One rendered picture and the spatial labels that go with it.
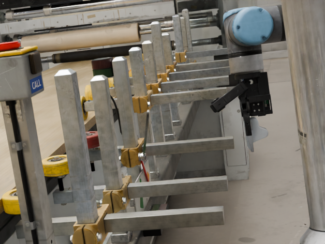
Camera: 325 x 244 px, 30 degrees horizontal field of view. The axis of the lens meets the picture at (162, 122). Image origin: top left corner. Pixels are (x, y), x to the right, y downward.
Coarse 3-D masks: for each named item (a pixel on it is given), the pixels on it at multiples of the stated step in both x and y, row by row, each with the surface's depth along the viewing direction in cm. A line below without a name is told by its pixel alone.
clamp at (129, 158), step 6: (138, 144) 170; (126, 150) 166; (132, 150) 166; (138, 150) 167; (120, 156) 167; (126, 156) 166; (132, 156) 166; (126, 162) 166; (132, 162) 166; (138, 162) 168
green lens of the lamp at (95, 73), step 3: (105, 69) 163; (108, 69) 163; (111, 69) 164; (93, 72) 164; (96, 72) 164; (99, 72) 163; (102, 72) 163; (105, 72) 163; (108, 72) 163; (111, 72) 164; (93, 75) 165; (96, 75) 164; (105, 75) 163; (108, 75) 164; (111, 75) 164
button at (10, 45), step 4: (0, 44) 87; (4, 44) 87; (8, 44) 87; (12, 44) 87; (16, 44) 88; (0, 48) 87; (4, 48) 87; (8, 48) 87; (12, 48) 88; (16, 48) 88
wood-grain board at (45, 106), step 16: (64, 64) 398; (80, 64) 385; (128, 64) 350; (48, 80) 321; (80, 80) 304; (48, 96) 263; (0, 112) 237; (48, 112) 223; (0, 128) 204; (48, 128) 193; (0, 144) 179; (48, 144) 171; (64, 144) 171; (0, 160) 159; (0, 176) 144; (0, 192) 131; (0, 208) 125
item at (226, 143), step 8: (232, 136) 171; (152, 144) 173; (160, 144) 172; (168, 144) 171; (176, 144) 170; (184, 144) 170; (192, 144) 170; (200, 144) 170; (208, 144) 169; (216, 144) 169; (224, 144) 169; (232, 144) 168; (96, 152) 174; (120, 152) 173; (152, 152) 172; (160, 152) 172; (168, 152) 171; (176, 152) 171; (184, 152) 171; (96, 160) 174
